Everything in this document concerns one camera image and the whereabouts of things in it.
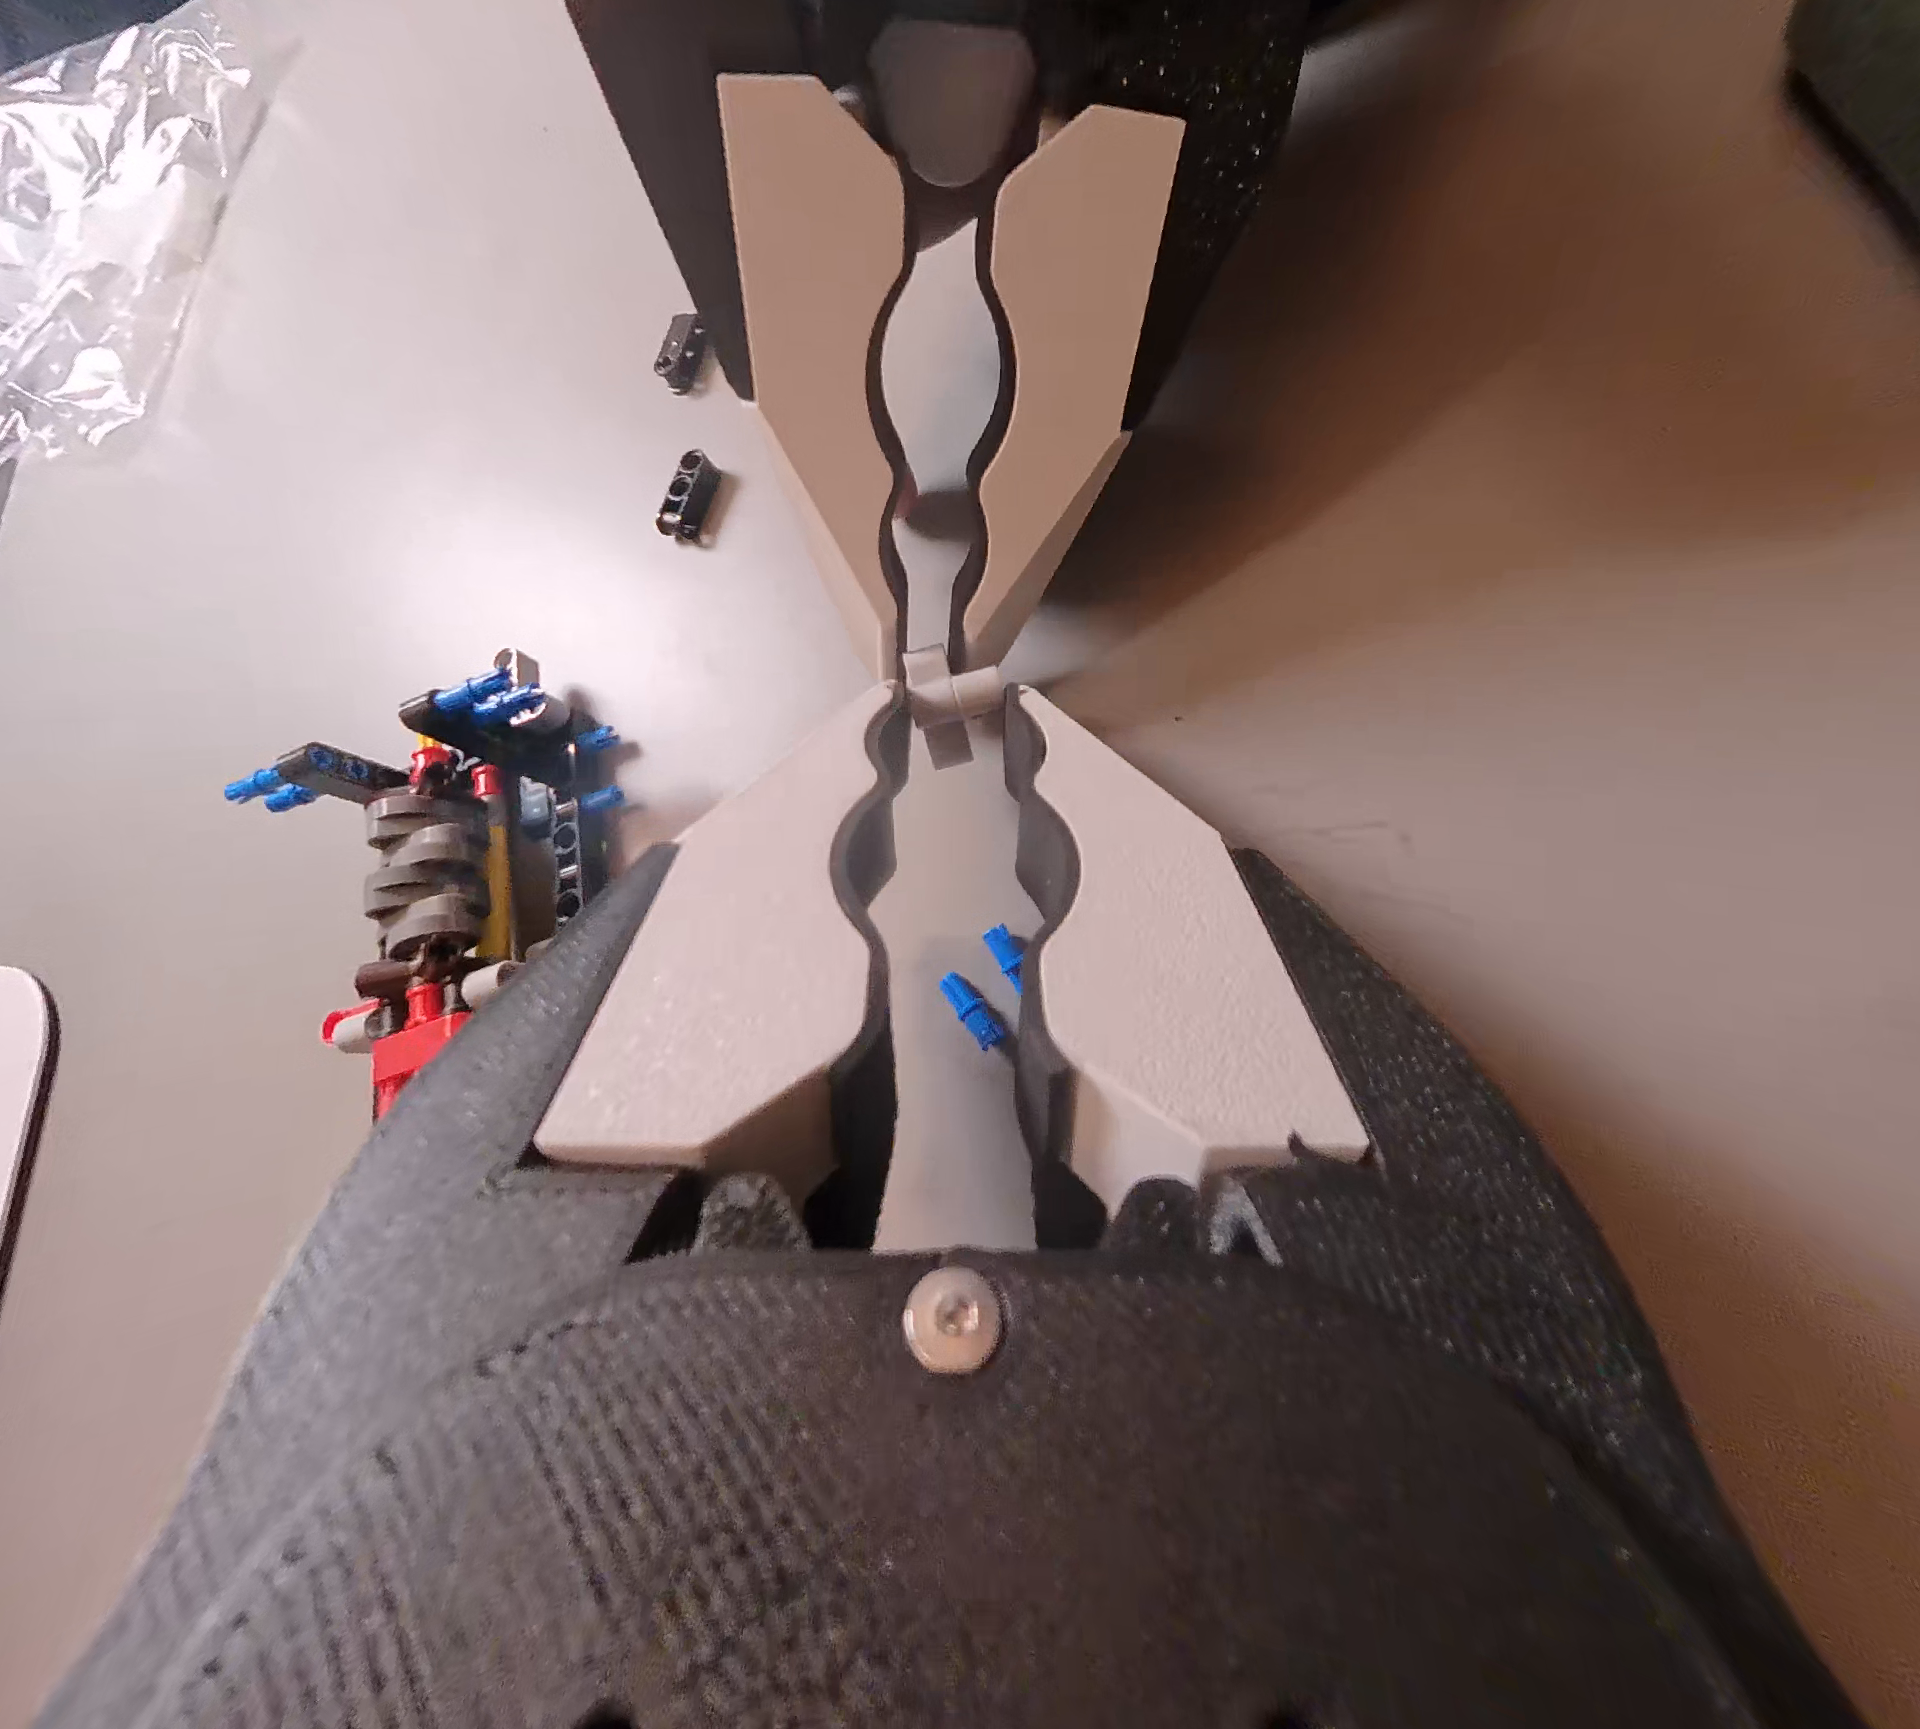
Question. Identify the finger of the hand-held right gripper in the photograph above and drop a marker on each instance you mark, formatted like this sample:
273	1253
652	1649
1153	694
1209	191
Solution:
1081	305
802	288

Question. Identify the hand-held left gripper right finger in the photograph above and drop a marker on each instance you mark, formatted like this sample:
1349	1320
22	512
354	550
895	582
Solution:
1185	995

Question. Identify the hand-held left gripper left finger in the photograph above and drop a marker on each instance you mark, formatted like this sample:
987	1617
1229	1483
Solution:
720	995

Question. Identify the black lego connector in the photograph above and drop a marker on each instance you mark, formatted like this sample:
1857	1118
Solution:
690	497
683	352

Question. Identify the light grey lego connector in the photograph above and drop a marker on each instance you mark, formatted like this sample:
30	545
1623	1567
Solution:
949	717

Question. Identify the blue lego pin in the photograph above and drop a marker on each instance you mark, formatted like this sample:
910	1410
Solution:
1002	957
969	1008

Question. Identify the partly built lego chassis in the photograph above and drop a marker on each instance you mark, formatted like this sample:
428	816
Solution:
434	874

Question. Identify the clear plastic bag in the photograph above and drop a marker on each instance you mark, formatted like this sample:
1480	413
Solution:
104	229

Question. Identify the white book stand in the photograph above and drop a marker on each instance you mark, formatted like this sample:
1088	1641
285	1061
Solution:
22	1128

